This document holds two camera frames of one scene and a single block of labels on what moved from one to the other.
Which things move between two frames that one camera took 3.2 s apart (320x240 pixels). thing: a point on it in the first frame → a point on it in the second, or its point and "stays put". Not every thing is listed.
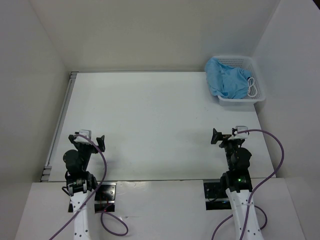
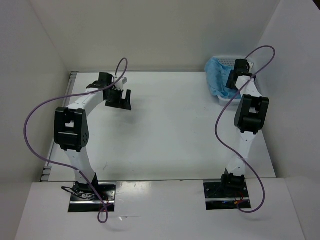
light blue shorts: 226,81 stays put
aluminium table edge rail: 46,172 stays put
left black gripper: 77,145 → 122,105
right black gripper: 216,136 → 229,84
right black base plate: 216,197 stays put
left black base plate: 104,198 stays put
